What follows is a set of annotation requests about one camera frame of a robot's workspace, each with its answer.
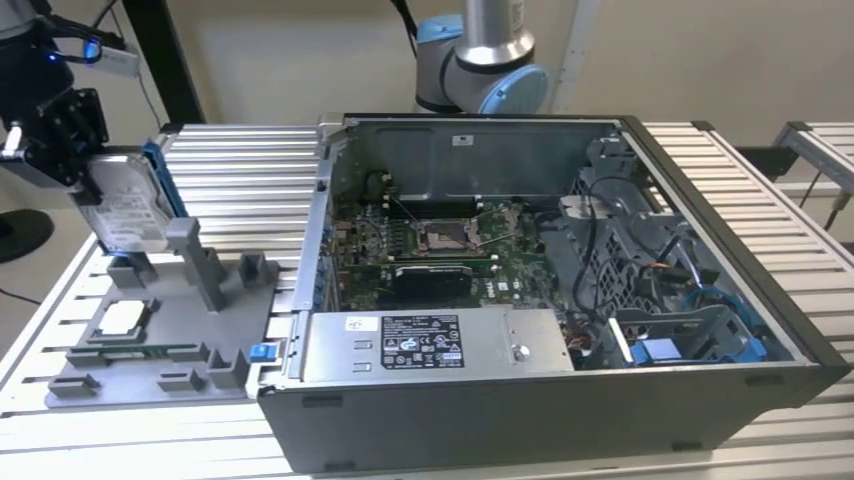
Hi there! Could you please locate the slatted metal side table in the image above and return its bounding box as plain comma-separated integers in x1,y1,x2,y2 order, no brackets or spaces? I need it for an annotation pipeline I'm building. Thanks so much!
773,121,854,201

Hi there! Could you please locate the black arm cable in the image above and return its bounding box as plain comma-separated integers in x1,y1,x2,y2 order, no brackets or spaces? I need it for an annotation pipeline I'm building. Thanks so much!
390,0,419,36

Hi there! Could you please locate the metal locking lever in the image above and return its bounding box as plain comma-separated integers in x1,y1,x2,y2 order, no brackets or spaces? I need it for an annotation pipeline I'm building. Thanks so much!
388,193,420,224

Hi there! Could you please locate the silver power supply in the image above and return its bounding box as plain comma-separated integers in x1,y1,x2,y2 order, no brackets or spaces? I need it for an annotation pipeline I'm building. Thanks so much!
298,308,576,377

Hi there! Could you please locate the blue wire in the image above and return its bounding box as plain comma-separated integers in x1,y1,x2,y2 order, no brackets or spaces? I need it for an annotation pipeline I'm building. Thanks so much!
685,283,759,351

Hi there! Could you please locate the black table bracket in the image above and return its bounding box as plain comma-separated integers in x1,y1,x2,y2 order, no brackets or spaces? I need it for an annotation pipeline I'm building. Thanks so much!
737,146,801,182

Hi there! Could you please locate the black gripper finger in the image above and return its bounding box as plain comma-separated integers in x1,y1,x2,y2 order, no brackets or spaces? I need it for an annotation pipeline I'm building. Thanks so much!
71,88,112,169
36,94,101,205

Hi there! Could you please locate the black RAM slot bank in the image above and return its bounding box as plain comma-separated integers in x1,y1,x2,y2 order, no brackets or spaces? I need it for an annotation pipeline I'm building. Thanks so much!
390,196,483,218

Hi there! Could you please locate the black PC case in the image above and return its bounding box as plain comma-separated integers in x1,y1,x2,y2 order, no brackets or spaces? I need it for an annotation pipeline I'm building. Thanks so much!
256,112,854,474

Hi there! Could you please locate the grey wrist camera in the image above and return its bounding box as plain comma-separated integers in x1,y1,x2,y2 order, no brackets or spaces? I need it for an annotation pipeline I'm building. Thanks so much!
0,127,69,190

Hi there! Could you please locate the silver CPU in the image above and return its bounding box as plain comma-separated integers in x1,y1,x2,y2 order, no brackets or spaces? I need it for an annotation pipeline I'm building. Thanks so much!
95,301,153,337

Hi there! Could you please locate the black stand post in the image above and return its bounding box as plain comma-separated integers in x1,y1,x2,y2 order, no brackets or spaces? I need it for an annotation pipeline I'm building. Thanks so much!
123,0,207,126

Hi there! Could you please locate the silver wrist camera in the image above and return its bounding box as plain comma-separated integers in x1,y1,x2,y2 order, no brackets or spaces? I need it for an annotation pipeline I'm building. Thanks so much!
89,42,143,80

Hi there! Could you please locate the green motherboard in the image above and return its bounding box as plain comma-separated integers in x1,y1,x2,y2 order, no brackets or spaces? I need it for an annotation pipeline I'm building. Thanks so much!
330,199,568,314

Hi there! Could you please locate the black round base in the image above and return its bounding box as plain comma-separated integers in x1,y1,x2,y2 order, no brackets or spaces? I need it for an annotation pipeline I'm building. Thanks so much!
0,208,55,265

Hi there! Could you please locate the green RAM stick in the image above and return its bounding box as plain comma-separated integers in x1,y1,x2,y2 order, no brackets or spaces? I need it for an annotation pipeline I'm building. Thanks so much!
95,341,203,360

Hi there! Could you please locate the black orange power wire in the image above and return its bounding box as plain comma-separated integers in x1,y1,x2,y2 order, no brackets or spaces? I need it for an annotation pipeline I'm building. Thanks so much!
639,259,693,301

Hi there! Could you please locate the silver case handle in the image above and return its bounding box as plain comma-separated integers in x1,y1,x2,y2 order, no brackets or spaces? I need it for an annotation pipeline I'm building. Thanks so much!
316,113,346,146

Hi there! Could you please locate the black graphics card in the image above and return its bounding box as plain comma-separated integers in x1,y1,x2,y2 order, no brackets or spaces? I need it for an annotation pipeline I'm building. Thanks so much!
391,264,476,307

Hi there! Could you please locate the grey parts rack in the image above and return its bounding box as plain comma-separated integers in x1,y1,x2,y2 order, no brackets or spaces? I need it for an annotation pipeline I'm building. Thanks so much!
43,217,286,410

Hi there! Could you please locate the CPU socket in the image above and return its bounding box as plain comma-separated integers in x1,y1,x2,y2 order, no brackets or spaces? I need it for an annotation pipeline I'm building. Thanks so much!
414,218,476,257

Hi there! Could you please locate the hard disk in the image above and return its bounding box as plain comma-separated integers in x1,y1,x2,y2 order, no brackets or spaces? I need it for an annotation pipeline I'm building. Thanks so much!
68,141,178,261

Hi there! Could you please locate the blue bay connector block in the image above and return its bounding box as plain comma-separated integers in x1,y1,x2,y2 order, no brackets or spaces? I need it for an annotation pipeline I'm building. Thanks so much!
630,339,683,364

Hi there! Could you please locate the metal disk bay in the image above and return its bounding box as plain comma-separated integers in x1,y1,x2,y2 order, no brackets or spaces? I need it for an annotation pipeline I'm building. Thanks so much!
539,137,802,371

